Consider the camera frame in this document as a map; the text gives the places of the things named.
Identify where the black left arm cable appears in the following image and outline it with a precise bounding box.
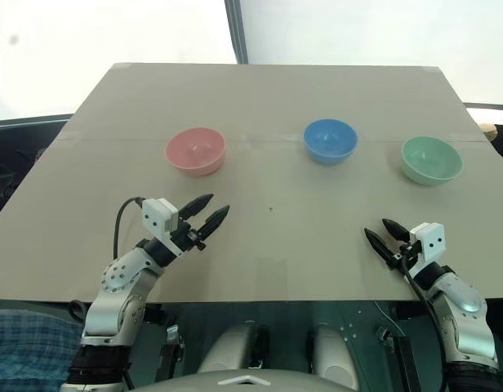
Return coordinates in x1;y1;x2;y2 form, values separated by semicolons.
113;197;148;263

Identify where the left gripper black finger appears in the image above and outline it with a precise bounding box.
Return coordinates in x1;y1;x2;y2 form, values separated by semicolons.
197;205;231;242
178;193;216;222

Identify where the grey rounded robot shell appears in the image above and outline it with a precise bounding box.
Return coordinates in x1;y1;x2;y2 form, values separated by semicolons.
196;323;271;375
312;323;357;381

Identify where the dark furniture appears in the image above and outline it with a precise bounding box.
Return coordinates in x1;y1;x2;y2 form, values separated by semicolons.
0;114;73;214

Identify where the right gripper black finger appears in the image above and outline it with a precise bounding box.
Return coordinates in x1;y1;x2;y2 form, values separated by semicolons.
381;218;410;243
363;228;397;264

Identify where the green plastic bowl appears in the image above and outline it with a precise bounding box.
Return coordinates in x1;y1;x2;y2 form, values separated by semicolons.
400;136;465;187

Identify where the blue plastic bowl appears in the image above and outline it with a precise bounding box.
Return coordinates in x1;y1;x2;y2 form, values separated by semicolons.
303;118;359;166

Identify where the blue plaid cloth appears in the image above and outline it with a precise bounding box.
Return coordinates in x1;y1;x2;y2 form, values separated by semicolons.
0;309;84;392

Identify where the tan object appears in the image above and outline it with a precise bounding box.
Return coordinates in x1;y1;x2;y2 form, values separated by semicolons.
478;121;499;144

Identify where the grey robot torso panel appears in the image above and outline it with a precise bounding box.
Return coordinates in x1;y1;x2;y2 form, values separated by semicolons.
142;360;359;392

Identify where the pink plastic bowl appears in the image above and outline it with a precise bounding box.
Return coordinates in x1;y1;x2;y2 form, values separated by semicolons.
164;127;228;178

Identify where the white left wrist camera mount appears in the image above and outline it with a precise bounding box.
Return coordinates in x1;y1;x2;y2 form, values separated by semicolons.
141;197;184;259

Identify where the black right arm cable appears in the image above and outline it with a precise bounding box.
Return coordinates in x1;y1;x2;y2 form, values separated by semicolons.
399;243;453;363

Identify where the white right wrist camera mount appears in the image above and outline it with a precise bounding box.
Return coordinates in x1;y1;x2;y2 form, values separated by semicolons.
408;221;446;271

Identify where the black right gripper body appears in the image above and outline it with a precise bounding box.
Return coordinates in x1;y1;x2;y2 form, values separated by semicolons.
389;239;421;273

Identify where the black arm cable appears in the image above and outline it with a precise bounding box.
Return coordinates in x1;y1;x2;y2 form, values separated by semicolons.
113;197;148;263
399;243;453;363

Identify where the black strap loop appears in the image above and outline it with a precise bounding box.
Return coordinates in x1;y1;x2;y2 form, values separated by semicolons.
69;299;89;324

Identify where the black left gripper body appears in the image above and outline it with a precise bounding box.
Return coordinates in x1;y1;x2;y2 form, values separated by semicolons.
171;218;207;255

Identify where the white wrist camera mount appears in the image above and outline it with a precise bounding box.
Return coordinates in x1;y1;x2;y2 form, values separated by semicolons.
141;197;184;259
408;221;446;271

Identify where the black frame bracket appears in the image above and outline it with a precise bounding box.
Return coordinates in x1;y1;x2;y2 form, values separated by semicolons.
375;325;418;392
144;304;184;365

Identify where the grey upright pole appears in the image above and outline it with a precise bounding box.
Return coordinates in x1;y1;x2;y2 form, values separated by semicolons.
224;0;250;65

